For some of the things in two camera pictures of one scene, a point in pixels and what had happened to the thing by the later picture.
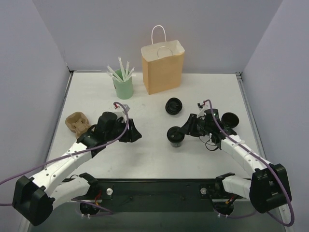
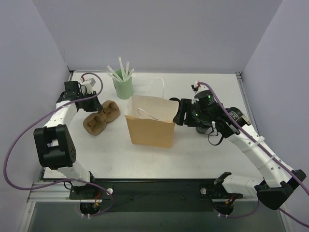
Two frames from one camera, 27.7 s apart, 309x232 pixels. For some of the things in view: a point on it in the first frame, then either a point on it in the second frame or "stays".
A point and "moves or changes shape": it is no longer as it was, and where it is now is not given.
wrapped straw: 127,70 stays
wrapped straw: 119,60 stays
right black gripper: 193,125 → 186,113
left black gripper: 129,130 → 89,104
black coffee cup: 176,144 moves or changes shape
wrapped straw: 115,74 stays
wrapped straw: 130,73 stays
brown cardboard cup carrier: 77,123 → 94,123
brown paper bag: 162,63 → 150,120
